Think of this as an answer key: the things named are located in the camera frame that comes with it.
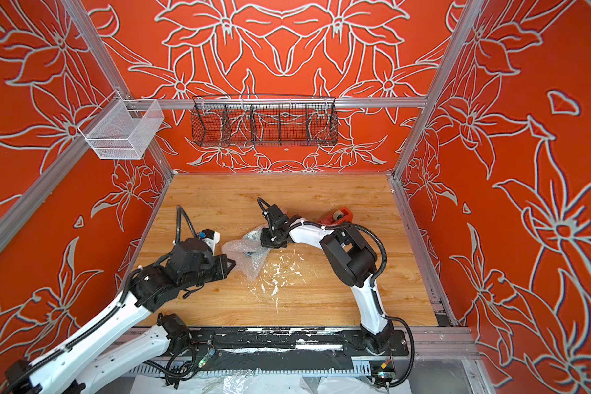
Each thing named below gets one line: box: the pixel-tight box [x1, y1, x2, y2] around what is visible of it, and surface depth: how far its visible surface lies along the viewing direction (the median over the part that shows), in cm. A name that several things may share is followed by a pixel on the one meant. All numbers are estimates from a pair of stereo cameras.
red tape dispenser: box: [318, 206, 354, 225], surface depth 99 cm
